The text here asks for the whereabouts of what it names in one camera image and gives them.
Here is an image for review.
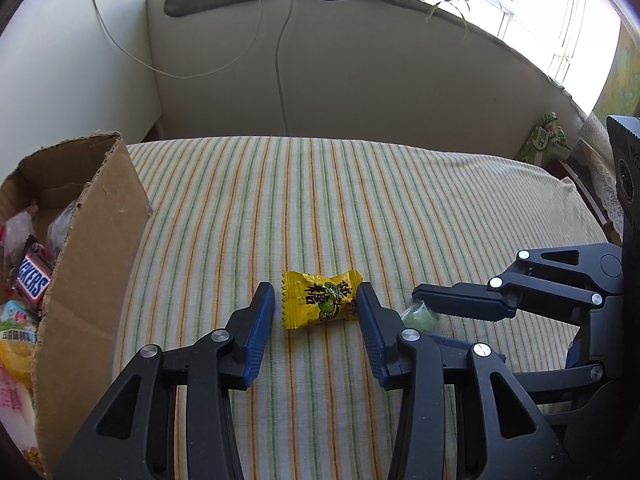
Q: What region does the striped table cloth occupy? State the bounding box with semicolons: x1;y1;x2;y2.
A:
113;136;605;479

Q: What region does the pink bread package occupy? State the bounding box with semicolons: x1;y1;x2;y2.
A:
0;366;38;452

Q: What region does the brown cardboard box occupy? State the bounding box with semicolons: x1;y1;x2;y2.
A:
1;132;150;476

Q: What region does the yellow jelly cup snack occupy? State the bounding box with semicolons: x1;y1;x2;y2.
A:
0;300;38;390

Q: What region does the Snickers bar in box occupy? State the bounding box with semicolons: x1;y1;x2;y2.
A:
10;235;54;310

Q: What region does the green jelly candy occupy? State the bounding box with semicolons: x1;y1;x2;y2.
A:
400;300;439;333

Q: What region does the red clear snack in box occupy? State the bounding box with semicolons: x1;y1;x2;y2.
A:
1;202;38;272

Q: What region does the white cable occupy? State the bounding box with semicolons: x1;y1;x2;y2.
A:
84;0;266;80

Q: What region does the green floral bag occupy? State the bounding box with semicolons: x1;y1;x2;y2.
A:
516;112;570;167

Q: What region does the white cabinet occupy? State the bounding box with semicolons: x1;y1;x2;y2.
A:
1;0;162;176

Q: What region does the yellow candy wrapper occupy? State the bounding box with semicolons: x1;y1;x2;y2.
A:
281;270;362;330

